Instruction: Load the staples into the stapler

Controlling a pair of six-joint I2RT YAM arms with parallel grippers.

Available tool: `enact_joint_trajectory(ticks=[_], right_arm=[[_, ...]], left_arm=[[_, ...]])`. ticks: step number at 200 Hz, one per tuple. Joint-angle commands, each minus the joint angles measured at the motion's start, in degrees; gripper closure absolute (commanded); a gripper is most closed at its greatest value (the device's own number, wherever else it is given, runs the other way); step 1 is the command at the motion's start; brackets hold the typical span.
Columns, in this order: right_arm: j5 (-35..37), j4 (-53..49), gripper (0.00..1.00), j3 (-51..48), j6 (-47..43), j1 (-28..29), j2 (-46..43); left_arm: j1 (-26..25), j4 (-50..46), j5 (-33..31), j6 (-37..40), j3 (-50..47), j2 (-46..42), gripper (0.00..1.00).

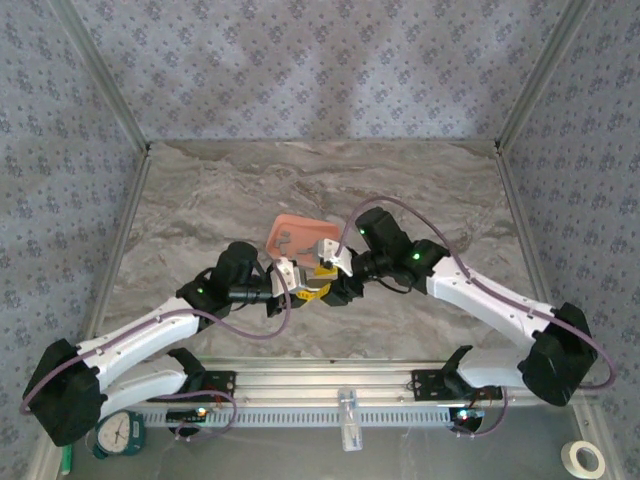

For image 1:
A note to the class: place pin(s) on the pink plastic tray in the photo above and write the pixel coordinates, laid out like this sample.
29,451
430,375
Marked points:
300,227

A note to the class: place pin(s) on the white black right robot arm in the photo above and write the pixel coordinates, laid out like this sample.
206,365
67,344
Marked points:
490,300

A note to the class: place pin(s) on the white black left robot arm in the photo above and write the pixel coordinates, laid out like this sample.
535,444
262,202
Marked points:
140,332

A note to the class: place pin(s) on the small circuit board with light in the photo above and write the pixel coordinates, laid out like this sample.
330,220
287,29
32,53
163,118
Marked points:
185,415
470,415

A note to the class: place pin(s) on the green round clock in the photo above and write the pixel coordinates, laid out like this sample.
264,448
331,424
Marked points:
120,435

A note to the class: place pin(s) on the green marker pen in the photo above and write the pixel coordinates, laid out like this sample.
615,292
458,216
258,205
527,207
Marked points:
66,462

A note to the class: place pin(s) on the white tape roll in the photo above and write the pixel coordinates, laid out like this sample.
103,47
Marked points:
567,457

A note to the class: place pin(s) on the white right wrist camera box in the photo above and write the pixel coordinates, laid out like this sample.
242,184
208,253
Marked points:
332,250

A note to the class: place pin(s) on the aluminium mounting rail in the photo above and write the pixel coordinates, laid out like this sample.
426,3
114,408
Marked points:
325,380

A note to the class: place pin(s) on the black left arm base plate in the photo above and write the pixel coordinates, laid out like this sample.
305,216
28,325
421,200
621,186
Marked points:
225,381

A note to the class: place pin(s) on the aluminium table side rail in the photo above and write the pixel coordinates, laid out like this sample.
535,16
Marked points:
125,225
515,200

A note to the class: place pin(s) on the clear plastic bracket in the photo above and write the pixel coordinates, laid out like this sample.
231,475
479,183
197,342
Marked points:
350,430

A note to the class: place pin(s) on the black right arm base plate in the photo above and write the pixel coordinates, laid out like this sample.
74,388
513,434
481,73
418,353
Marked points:
425,385

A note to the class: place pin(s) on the aluminium frame post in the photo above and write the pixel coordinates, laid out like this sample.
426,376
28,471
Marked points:
104,75
540,75

